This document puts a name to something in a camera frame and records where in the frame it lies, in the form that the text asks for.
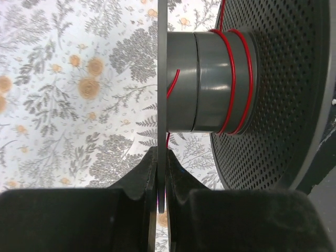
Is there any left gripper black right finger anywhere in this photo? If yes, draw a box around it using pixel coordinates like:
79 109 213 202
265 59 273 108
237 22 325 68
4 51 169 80
165 150 331 251

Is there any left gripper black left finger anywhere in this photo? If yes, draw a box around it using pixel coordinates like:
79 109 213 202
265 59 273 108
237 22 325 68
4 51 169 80
1 147 157 251

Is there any black filament spool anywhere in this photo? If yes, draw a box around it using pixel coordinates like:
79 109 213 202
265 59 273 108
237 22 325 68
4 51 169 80
157 1 335 212

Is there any floral table mat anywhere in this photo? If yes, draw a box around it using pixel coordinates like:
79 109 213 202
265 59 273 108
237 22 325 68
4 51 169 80
1 1 158 191

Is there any dark red thin wire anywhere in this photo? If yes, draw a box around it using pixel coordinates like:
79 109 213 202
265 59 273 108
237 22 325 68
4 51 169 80
165 0 255 152

